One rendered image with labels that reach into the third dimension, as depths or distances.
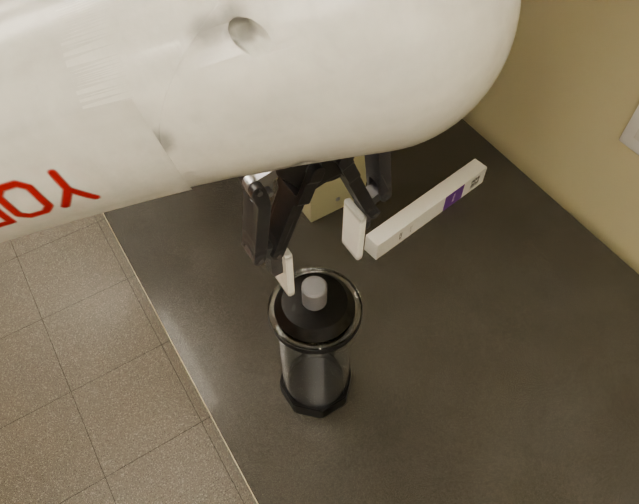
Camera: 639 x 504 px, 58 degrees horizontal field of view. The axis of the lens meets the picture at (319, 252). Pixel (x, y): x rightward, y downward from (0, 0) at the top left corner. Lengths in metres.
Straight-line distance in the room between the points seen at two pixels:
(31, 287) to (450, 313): 1.66
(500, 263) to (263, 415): 0.46
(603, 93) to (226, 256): 0.65
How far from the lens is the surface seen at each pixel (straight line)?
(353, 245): 0.60
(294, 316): 0.64
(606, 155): 1.06
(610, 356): 0.98
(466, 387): 0.89
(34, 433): 2.02
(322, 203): 1.00
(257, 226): 0.47
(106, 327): 2.09
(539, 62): 1.09
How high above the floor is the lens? 1.74
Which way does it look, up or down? 55 degrees down
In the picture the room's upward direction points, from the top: straight up
